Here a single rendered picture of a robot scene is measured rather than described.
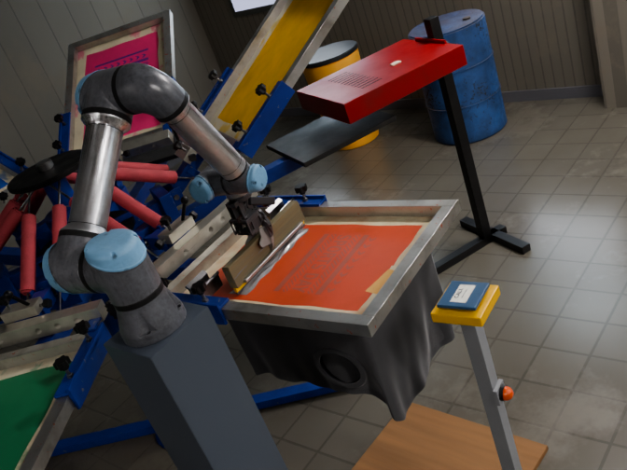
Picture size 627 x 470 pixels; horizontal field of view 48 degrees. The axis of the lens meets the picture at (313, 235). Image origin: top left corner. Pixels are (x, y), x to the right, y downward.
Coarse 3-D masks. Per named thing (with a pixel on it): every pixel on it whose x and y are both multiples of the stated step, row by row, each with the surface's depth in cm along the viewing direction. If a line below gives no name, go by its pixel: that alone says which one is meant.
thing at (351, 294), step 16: (272, 272) 212; (352, 272) 197; (368, 272) 194; (224, 288) 213; (256, 288) 207; (272, 288) 203; (352, 288) 190; (288, 304) 193; (304, 304) 191; (320, 304) 188; (336, 304) 185; (352, 304) 183
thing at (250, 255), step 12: (288, 204) 226; (276, 216) 221; (288, 216) 223; (300, 216) 228; (276, 228) 219; (288, 228) 223; (252, 240) 212; (276, 240) 218; (240, 252) 208; (252, 252) 210; (264, 252) 214; (228, 264) 204; (240, 264) 206; (252, 264) 210; (228, 276) 204; (240, 276) 205
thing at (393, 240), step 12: (312, 228) 228; (324, 228) 225; (336, 228) 222; (348, 228) 220; (360, 228) 217; (372, 228) 215; (384, 228) 212; (396, 228) 210; (408, 228) 207; (300, 240) 224; (312, 240) 221; (384, 240) 206; (396, 240) 204; (408, 240) 202; (288, 252) 220; (300, 252) 217; (372, 252) 203; (384, 252) 200; (396, 252) 198; (372, 264) 197; (384, 264) 195
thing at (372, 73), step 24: (384, 48) 329; (408, 48) 316; (432, 48) 304; (456, 48) 294; (336, 72) 322; (360, 72) 309; (384, 72) 298; (408, 72) 287; (432, 72) 292; (312, 96) 304; (336, 96) 291; (360, 96) 281; (384, 96) 286
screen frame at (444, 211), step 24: (216, 240) 236; (432, 240) 192; (192, 264) 226; (408, 264) 184; (168, 288) 217; (384, 288) 178; (240, 312) 192; (264, 312) 186; (288, 312) 183; (312, 312) 179; (336, 312) 175; (384, 312) 173
